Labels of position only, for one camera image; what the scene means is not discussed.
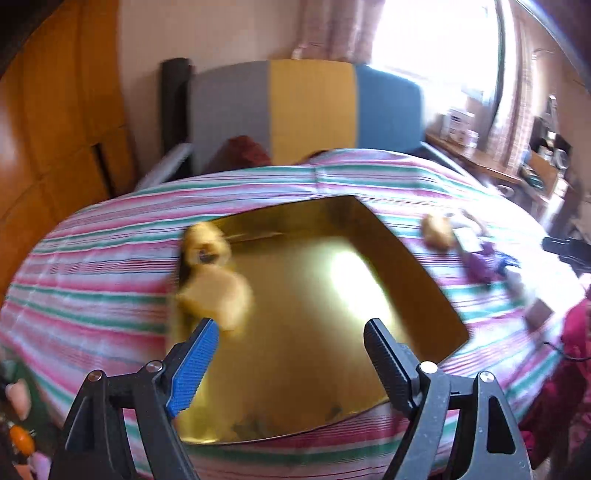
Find wooden wardrobe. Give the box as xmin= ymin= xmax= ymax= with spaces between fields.
xmin=0 ymin=0 xmax=139 ymax=296

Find gold metal box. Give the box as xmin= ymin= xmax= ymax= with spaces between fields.
xmin=173 ymin=195 xmax=470 ymax=446

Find pink checked curtain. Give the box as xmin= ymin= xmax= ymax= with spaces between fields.
xmin=494 ymin=0 xmax=578 ymax=171

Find yellow plush duck toy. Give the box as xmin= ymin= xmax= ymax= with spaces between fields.
xmin=178 ymin=222 xmax=254 ymax=337

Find white cardboard box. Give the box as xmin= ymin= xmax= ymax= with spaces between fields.
xmin=445 ymin=107 xmax=478 ymax=144

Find dark red pillow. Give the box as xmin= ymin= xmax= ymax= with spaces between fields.
xmin=205 ymin=135 xmax=273 ymax=174

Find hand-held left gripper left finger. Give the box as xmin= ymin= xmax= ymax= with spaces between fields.
xmin=48 ymin=318 xmax=220 ymax=480

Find black cable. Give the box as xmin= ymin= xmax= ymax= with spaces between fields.
xmin=540 ymin=340 xmax=583 ymax=364

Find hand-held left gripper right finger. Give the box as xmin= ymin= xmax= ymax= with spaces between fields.
xmin=363 ymin=318 xmax=534 ymax=480

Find pink heart toy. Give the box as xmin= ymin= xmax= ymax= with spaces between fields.
xmin=7 ymin=378 xmax=33 ymax=421

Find pink green striped bed sheet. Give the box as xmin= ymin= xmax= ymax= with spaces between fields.
xmin=0 ymin=148 xmax=587 ymax=480

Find purple cloth item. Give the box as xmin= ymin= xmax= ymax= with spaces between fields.
xmin=464 ymin=242 xmax=520 ymax=284

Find orange toy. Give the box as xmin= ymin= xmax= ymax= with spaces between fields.
xmin=9 ymin=425 xmax=35 ymax=455

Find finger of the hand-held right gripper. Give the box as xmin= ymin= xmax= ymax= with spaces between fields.
xmin=542 ymin=235 xmax=591 ymax=268

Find pink patterned curtain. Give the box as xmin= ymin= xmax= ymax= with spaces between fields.
xmin=291 ymin=0 xmax=386 ymax=63

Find pink quilt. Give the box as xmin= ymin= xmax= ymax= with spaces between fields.
xmin=531 ymin=298 xmax=591 ymax=467

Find beige rolled socks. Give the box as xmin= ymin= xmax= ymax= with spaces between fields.
xmin=445 ymin=210 xmax=488 ymax=236

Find wooden desk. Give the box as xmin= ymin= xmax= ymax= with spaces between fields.
xmin=425 ymin=131 xmax=546 ymax=195

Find grey bed rail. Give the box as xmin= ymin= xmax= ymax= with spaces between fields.
xmin=136 ymin=143 xmax=192 ymax=191

